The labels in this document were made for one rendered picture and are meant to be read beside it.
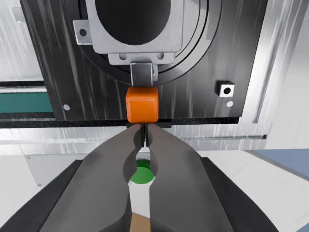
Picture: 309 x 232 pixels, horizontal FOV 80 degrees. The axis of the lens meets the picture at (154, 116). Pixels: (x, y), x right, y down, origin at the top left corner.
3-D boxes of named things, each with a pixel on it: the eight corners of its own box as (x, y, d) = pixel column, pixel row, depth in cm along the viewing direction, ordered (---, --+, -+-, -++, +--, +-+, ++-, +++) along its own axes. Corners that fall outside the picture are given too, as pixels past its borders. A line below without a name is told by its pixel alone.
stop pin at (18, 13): (47, 22, 22) (27, 22, 19) (37, 22, 22) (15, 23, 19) (43, 8, 22) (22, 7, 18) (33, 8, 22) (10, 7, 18)
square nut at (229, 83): (229, 94, 22) (232, 97, 21) (216, 94, 22) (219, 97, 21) (231, 81, 22) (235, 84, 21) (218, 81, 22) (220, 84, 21)
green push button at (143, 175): (154, 175, 31) (154, 184, 29) (130, 176, 31) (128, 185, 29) (153, 156, 29) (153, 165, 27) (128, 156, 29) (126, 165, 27)
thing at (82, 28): (98, 43, 18) (93, 44, 16) (82, 43, 18) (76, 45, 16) (94, 19, 17) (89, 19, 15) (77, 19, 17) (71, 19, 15)
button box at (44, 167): (162, 160, 36) (163, 186, 31) (53, 163, 36) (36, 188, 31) (162, 130, 33) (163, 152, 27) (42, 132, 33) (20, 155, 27)
